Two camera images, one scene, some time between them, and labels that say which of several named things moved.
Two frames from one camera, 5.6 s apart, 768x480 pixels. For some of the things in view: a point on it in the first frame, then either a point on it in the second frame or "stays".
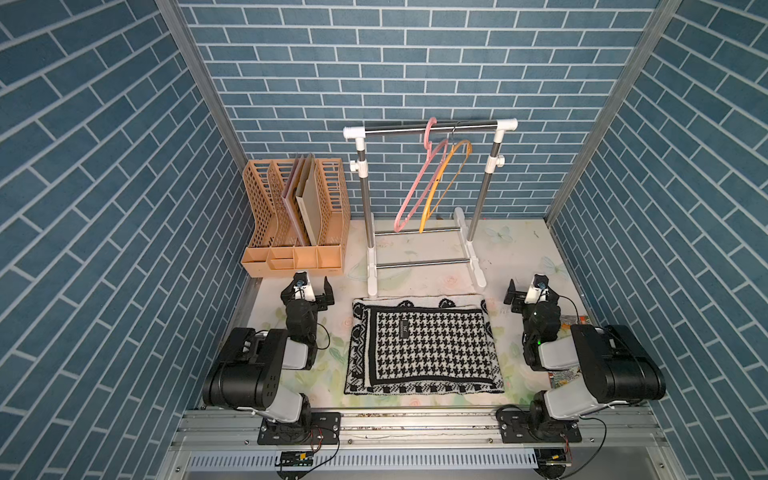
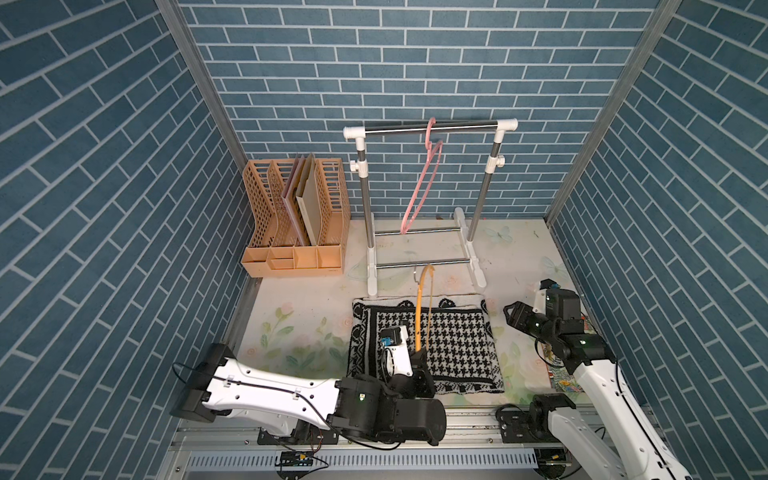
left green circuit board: [297, 458] stays
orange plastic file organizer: [275, 252] stays
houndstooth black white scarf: [422, 345] stays
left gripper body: [321, 304] → [417, 385]
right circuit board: [551, 461] stays
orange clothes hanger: [444, 178] → [418, 310]
